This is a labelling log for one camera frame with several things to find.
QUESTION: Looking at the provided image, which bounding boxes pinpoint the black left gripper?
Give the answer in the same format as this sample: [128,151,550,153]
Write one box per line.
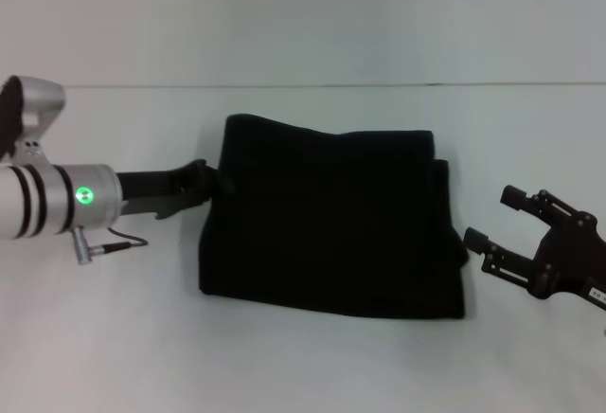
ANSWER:
[115,158,238,221]

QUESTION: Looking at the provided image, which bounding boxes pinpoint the dark left gripper cable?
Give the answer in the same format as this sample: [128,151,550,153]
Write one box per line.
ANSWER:
[101,226,151,250]

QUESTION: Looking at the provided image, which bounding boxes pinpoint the silver left cable connector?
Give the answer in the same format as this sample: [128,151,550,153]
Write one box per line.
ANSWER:
[69,225,114,266]

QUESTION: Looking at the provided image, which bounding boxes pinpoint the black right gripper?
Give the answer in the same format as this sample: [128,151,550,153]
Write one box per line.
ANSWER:
[464,184,606,314]

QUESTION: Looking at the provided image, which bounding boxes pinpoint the black shirt with FREE print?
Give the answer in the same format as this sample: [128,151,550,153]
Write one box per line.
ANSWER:
[197,113,471,322]

